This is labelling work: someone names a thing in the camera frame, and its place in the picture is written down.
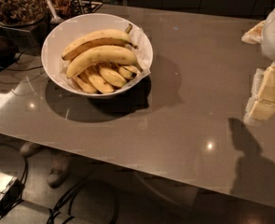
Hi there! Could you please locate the metal scoop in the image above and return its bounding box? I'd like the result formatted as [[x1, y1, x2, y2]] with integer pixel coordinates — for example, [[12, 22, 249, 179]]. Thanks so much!
[[45, 0, 63, 24]]

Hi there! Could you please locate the large middle yellow banana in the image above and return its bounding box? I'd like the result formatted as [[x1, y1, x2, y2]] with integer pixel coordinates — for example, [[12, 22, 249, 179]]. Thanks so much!
[[66, 45, 142, 78]]

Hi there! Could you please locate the glass jar of nuts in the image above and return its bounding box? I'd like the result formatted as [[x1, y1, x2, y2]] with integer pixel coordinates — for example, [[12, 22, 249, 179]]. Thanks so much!
[[0, 0, 46, 27]]

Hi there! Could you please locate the right shoe on floor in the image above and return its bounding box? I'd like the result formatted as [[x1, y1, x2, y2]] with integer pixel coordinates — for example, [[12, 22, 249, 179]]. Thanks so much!
[[47, 152, 71, 189]]

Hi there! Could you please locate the silver power box on floor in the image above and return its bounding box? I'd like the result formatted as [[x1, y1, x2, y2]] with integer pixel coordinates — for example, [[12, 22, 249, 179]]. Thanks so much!
[[0, 172, 19, 216]]

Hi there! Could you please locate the top yellow banana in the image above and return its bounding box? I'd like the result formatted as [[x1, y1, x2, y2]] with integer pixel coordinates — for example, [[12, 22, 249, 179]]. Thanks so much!
[[62, 24, 138, 61]]

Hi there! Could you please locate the black wire rack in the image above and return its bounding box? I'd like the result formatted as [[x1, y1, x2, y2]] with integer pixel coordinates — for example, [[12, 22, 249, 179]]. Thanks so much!
[[71, 0, 103, 17]]

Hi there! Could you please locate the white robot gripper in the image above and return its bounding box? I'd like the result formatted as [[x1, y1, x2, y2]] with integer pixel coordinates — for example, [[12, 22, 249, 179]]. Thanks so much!
[[241, 8, 275, 126]]

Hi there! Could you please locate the left shoe on floor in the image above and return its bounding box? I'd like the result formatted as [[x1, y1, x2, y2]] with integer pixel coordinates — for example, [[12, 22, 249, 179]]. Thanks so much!
[[20, 142, 44, 158]]

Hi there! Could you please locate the black floor cable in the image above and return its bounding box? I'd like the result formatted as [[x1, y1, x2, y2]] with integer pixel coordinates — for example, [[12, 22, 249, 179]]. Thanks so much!
[[46, 177, 120, 224]]

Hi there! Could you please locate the shoe on floor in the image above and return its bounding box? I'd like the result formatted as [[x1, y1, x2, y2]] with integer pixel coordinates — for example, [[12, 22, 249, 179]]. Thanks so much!
[[20, 142, 44, 158], [47, 152, 71, 189]]

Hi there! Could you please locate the white ceramic bowl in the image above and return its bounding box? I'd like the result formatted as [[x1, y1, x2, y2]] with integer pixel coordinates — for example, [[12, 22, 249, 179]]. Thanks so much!
[[41, 14, 153, 99]]

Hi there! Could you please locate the small banana bunch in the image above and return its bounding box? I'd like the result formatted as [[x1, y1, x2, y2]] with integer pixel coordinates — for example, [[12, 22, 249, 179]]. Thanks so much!
[[72, 63, 140, 94]]

